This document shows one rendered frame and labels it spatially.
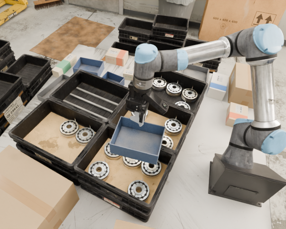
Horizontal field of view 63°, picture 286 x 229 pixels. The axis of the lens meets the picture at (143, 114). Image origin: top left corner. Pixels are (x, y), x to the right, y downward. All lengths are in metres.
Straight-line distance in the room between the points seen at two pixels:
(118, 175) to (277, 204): 1.56
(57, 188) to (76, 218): 0.22
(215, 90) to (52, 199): 1.27
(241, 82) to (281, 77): 1.87
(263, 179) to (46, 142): 1.09
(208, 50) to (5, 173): 1.05
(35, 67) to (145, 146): 1.84
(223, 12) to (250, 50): 2.79
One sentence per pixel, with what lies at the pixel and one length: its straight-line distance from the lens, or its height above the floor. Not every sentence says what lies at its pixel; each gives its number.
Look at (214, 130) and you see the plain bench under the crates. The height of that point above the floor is 0.70.
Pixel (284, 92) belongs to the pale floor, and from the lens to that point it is 3.43.
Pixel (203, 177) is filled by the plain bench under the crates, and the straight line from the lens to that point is 1.41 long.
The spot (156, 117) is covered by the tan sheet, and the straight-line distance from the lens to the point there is 1.43.
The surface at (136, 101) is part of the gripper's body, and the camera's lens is 0.91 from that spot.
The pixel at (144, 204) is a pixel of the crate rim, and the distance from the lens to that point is 1.05.
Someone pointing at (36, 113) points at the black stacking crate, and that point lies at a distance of 1.42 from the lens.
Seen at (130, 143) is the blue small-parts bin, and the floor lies 1.07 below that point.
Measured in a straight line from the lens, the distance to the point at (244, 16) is 3.85.
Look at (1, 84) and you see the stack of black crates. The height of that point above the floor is 0.49.
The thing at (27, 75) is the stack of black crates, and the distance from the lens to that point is 2.56.
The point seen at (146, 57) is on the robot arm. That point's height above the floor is 1.46.
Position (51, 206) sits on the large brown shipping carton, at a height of 0.90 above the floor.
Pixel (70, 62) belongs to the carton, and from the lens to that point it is 1.98.
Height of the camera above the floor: 1.91
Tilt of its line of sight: 49 degrees down
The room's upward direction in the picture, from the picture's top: 5 degrees clockwise
